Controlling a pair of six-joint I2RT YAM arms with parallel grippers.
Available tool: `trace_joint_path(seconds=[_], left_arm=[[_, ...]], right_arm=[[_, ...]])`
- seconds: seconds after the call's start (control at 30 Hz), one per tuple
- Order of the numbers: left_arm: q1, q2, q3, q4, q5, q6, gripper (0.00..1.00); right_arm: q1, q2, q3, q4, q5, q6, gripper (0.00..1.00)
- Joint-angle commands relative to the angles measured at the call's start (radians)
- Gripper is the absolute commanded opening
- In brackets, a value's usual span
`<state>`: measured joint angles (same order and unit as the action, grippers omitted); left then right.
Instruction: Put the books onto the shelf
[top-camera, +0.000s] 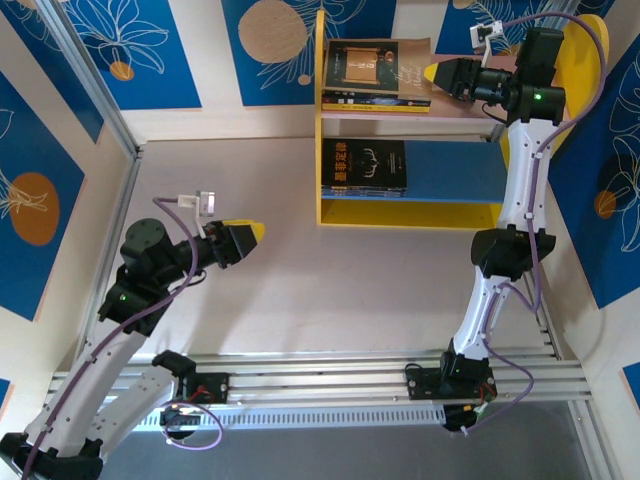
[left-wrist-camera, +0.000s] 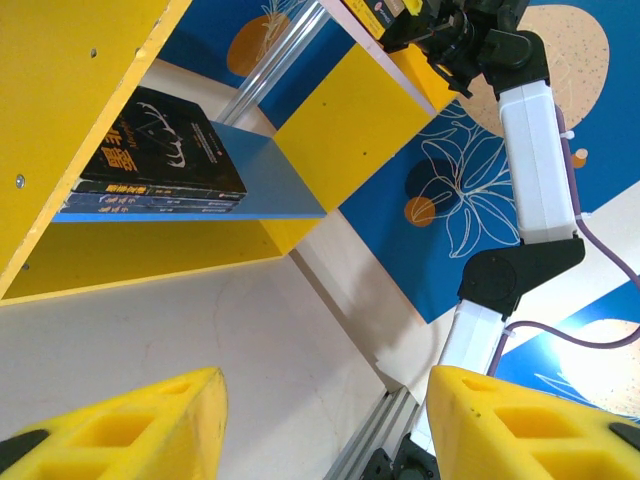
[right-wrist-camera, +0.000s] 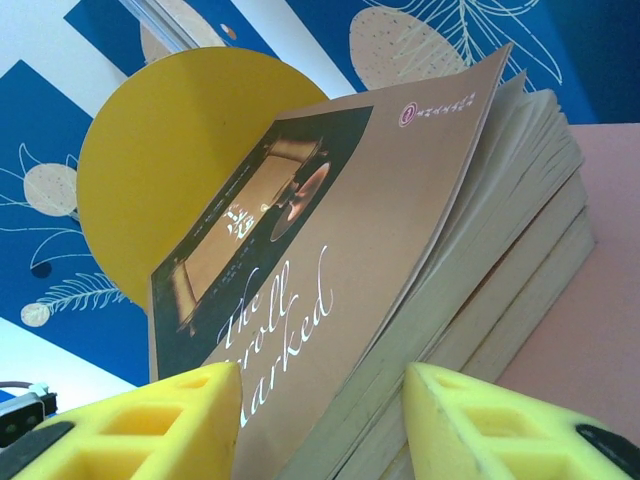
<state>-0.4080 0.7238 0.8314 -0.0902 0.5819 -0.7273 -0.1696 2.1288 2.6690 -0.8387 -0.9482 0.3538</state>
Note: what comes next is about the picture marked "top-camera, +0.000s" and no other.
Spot brown tan book with scroll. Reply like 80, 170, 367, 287
323, 37, 432, 95

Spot black book with wolf eye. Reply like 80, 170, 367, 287
322, 90, 432, 104

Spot yellow book with cartoon boy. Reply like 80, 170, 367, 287
322, 101, 431, 114

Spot dark book with red figure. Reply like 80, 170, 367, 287
321, 187, 407, 200

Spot black book orange title antlers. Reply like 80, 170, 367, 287
321, 138, 409, 191

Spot yellow pink blue bookshelf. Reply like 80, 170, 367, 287
314, 10, 612, 229

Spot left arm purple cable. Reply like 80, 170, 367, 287
19, 196, 224, 480

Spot aluminium table side rail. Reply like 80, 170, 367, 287
519, 279, 564, 359
74, 142, 146, 361

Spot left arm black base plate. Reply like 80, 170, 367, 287
138, 372, 231, 405

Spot aluminium rail beam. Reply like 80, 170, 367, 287
42, 349, 594, 414

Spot aluminium corner post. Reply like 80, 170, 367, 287
37, 0, 144, 159

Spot white slotted cable duct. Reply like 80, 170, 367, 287
134, 405, 446, 434

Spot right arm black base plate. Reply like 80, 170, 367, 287
405, 365, 499, 401

